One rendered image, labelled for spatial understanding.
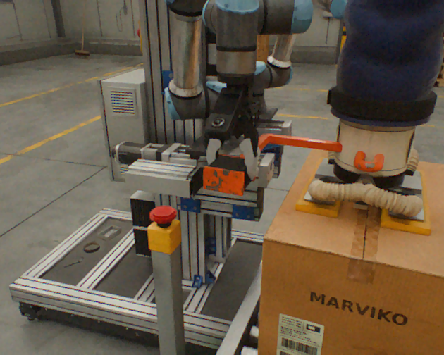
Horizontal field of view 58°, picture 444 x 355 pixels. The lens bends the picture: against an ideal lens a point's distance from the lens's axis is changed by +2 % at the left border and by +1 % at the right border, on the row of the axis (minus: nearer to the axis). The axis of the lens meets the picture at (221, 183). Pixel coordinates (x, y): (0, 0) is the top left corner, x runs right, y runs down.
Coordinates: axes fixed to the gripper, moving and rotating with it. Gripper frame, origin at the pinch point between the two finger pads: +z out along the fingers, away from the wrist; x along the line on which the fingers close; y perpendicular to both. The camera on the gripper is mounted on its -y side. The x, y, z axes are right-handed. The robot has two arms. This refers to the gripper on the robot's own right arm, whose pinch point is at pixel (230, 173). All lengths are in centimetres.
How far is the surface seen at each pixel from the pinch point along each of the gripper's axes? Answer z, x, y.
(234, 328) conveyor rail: 62, 5, 18
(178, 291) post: 43.6, 18.7, 7.7
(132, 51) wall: 113, 691, 957
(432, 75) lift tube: -18.2, -34.9, 24.1
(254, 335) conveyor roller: 67, 0, 23
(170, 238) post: 23.4, 18.3, 4.3
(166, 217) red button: 17.9, 19.6, 5.3
